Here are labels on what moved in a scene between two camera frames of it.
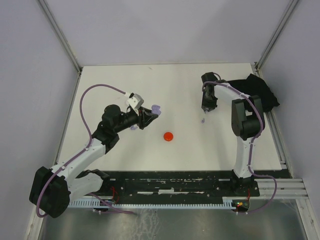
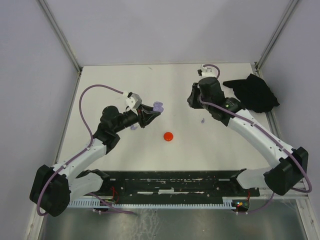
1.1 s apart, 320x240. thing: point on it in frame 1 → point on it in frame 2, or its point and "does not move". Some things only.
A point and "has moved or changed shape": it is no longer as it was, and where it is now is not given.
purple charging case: [155, 109] has moved or changed shape
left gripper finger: [148, 119] does not move
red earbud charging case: [168, 136] does not move
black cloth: [254, 85] does not move
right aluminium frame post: [275, 33] does not move
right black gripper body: [208, 101] → [195, 101]
